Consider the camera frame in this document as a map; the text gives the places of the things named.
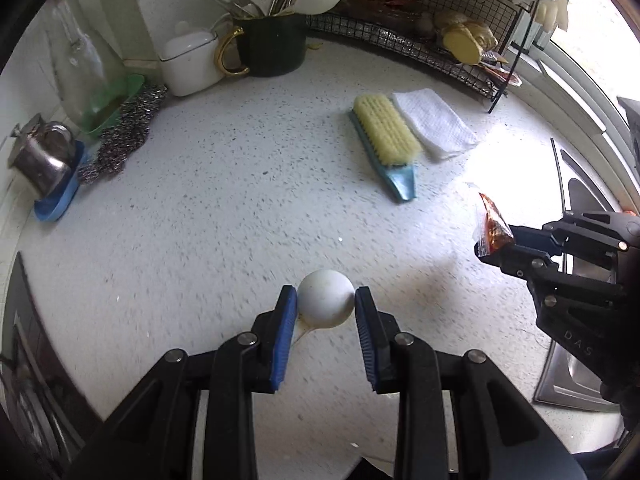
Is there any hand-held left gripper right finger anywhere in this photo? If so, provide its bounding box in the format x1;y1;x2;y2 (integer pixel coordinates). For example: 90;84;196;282
354;286;586;480

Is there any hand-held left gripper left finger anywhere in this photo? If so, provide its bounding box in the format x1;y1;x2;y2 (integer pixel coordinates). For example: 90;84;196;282
67;285;299;480

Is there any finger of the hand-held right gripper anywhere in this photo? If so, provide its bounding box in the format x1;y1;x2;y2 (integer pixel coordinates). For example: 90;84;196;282
475;242;628;311
510;210;640;261

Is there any orange snack packet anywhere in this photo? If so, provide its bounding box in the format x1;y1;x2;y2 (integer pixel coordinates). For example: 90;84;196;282
472;192;516;260

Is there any white plastic scoop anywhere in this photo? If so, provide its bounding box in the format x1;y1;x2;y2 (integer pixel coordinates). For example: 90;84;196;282
292;269;357;346

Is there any stainless steel sink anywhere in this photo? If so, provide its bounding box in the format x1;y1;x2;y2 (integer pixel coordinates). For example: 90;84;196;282
532;137;631;413

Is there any white folded napkin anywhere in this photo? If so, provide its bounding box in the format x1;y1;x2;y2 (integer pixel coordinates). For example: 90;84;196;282
391;88;481;163

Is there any red foil packet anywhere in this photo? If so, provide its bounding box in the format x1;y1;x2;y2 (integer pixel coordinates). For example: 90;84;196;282
480;50;522;86

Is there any yellow bristle scrub brush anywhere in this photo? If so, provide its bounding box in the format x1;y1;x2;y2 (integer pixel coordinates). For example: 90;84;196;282
348;94;423;204

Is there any ginger root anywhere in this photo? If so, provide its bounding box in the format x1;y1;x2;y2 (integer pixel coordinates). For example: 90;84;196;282
432;10;498;66

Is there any pale rubber glove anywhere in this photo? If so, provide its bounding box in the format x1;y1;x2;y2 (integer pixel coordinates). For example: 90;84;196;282
534;0;571;32

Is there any black glass gas cooktop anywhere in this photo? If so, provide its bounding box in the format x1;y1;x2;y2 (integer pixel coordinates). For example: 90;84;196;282
0;252;88;480

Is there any blue saucer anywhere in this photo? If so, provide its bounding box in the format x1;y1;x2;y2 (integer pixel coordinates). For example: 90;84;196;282
34;140;88;223

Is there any steel wool scouring pad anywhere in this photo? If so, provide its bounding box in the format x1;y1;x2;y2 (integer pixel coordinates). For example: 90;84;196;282
77;84;168;185

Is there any green plastic dish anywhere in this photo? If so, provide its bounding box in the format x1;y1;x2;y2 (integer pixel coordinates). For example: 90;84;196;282
80;74;147;140

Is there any white ceramic lidded jar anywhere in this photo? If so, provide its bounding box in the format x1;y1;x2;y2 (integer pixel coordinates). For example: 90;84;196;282
159;21;226;97

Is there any small steel teapot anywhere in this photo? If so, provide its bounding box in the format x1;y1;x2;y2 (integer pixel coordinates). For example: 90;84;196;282
7;114;76;200

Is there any clear glass carafe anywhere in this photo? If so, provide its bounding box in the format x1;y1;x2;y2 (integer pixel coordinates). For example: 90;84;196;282
47;0;126;126

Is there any white window frame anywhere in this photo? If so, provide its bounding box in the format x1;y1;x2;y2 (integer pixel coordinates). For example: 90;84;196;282
515;20;640;221

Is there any black wire rack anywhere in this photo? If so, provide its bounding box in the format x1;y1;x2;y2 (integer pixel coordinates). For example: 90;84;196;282
305;0;533;113

